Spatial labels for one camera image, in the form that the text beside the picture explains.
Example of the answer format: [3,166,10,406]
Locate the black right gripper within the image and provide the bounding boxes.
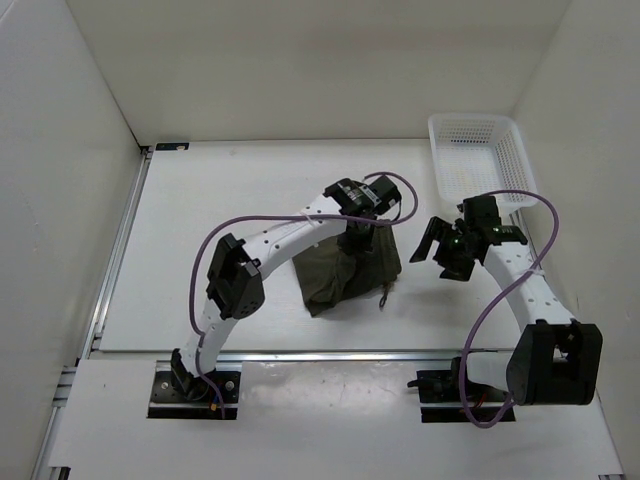
[410,216,476,282]

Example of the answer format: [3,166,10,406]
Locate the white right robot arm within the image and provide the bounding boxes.
[411,217,603,405]

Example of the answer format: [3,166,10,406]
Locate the aluminium frame rail left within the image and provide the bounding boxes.
[30,145,155,479]

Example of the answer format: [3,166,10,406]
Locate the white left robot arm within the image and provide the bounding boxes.
[171,174,401,400]

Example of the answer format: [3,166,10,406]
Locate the aluminium frame rail front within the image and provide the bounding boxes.
[219,349,461,364]

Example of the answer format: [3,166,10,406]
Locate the blue corner label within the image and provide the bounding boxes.
[155,142,190,151]

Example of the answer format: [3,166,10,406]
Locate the white plastic perforated basket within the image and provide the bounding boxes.
[428,113,538,216]

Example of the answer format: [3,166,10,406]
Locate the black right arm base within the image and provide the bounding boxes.
[407,356,507,424]

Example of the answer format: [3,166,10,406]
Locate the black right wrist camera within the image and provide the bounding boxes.
[461,195,502,228]

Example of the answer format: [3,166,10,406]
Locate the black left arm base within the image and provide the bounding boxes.
[147,367,241,421]

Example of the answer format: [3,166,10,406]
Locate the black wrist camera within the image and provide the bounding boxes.
[461,195,502,228]
[368,175,402,215]

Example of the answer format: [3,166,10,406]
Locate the olive green shorts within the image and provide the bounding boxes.
[293,226,402,317]

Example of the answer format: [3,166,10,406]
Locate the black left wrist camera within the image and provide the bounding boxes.
[368,175,402,215]

